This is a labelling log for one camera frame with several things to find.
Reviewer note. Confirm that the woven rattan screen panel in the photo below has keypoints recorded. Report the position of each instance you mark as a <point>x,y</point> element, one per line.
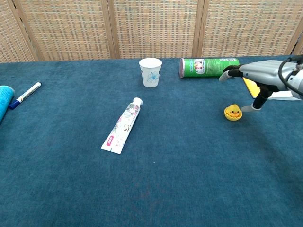
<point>156,28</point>
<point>14,40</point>
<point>248,26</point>
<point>299,47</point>
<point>66,28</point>

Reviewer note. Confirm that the white blue whiteboard marker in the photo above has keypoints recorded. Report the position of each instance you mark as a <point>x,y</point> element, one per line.
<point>24,95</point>

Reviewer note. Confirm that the white floral toothpaste tube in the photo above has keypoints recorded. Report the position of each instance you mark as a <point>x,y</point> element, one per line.
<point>124,125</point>

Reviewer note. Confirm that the yellow rubber duck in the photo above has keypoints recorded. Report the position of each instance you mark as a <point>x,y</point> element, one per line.
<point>233,111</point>

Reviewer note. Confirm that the yellow white notepad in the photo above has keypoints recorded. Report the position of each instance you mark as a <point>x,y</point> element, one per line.
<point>253,88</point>

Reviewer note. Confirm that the blue tablecloth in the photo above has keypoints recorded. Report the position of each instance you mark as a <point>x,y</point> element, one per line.
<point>151,165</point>

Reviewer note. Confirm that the green chips can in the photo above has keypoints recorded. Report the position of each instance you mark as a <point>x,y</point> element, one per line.
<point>203,67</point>

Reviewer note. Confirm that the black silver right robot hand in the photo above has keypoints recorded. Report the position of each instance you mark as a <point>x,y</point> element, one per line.
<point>262,73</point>

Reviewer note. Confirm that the white floral paper cup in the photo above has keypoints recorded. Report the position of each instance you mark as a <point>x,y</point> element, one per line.
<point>151,73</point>

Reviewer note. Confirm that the small yellow bowl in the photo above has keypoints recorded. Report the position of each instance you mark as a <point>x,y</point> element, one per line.
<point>233,118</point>

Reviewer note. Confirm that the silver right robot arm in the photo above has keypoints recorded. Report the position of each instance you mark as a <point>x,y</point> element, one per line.
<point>297,81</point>

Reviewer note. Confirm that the cyan rolled towel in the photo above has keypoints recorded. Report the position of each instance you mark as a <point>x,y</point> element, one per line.
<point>4,99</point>

